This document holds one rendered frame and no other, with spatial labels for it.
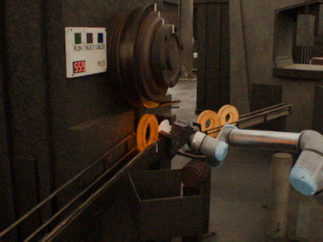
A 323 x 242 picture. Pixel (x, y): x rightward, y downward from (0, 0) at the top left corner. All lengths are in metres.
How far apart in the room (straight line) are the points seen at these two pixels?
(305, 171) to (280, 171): 0.81
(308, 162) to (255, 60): 2.93
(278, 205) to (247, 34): 2.45
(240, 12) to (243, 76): 0.71
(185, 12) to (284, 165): 8.66
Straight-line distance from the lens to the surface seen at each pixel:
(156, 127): 1.90
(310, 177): 1.56
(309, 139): 1.65
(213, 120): 2.28
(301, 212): 2.50
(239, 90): 4.51
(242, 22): 4.46
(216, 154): 1.86
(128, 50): 1.59
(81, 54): 1.49
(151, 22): 1.69
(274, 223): 2.49
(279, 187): 2.39
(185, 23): 10.70
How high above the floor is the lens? 1.21
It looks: 13 degrees down
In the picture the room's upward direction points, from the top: straight up
